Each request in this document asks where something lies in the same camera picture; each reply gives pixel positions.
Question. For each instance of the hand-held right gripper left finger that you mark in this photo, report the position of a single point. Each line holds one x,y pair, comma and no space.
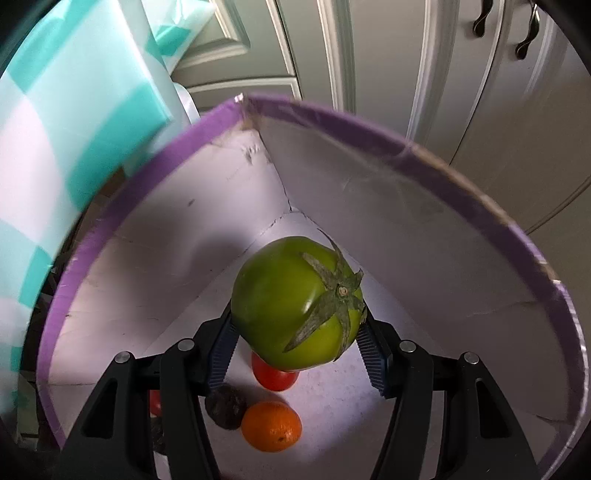
220,357

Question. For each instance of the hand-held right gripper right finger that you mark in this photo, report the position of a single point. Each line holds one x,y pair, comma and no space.
373,364

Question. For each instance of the dark water chestnut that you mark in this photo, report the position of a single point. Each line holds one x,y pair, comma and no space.
226,408

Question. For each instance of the red cherry tomato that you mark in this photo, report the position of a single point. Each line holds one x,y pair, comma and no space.
155,402
272,378

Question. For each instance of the smooth green tomato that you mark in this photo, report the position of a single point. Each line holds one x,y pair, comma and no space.
277,300

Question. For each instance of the round orange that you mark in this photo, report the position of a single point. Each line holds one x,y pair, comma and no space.
271,427

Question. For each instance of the white box with purple rim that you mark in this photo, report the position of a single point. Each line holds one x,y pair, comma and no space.
392,207

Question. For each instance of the white plastic container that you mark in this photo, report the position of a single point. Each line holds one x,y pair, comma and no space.
187,104

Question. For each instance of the teal white checked tablecloth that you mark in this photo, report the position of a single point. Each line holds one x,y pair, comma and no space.
46,138

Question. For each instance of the white cabinet door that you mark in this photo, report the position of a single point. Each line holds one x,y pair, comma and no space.
521,120
240,50
378,60

